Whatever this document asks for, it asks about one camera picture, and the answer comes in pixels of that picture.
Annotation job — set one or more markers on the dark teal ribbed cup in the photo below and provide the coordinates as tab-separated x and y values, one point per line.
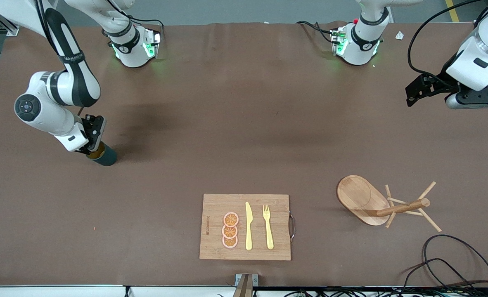
107	159

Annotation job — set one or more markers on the white paper scrap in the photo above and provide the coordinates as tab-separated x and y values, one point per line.
399	35

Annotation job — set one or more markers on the yellow plastic knife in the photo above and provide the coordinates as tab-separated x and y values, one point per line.
249	231

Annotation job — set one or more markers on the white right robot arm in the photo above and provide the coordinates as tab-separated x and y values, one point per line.
41	119

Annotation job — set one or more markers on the yellow plastic fork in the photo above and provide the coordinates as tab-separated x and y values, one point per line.
268	235

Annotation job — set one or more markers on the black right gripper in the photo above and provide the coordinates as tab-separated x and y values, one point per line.
92	147

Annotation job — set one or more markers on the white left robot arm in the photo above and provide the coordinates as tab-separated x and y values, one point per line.
361	41

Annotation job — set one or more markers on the metal table bracket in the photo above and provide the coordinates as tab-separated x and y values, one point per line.
246	284

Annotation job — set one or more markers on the wooden mug tree stand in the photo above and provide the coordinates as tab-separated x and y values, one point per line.
353	198

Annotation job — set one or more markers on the bamboo cutting board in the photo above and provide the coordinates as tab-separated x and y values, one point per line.
215	247

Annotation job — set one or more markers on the aluminium frame profile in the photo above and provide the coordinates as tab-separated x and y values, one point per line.
13	29

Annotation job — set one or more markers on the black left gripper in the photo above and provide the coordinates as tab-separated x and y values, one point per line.
439	83

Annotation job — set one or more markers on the toy orange slice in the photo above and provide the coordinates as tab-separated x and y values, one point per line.
230	242
229	232
230	219

